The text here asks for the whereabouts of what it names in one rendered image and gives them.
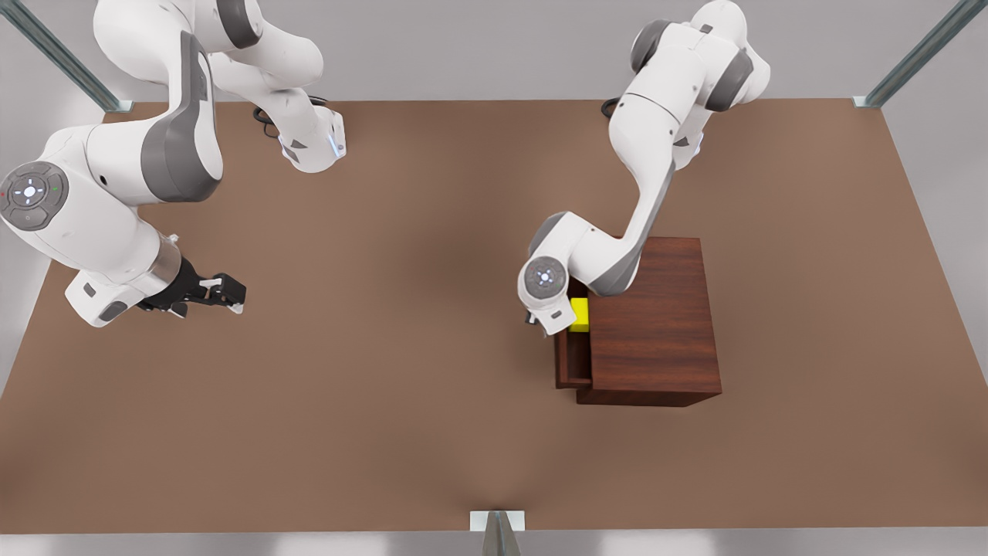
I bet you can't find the dark wooden drawer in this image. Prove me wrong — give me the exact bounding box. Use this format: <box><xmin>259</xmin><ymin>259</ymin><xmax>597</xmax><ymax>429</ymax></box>
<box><xmin>554</xmin><ymin>278</ymin><xmax>594</xmax><ymax>390</ymax></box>

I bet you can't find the dark wooden cabinet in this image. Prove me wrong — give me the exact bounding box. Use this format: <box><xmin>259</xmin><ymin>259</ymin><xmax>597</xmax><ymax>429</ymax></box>
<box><xmin>575</xmin><ymin>237</ymin><xmax>723</xmax><ymax>408</ymax></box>

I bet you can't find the silver frame post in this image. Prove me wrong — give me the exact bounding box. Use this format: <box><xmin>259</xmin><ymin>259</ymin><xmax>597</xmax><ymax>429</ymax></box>
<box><xmin>852</xmin><ymin>0</ymin><xmax>988</xmax><ymax>109</ymax></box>
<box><xmin>0</xmin><ymin>0</ymin><xmax>134</xmax><ymax>114</ymax></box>
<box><xmin>470</xmin><ymin>510</ymin><xmax>526</xmax><ymax>556</ymax></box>

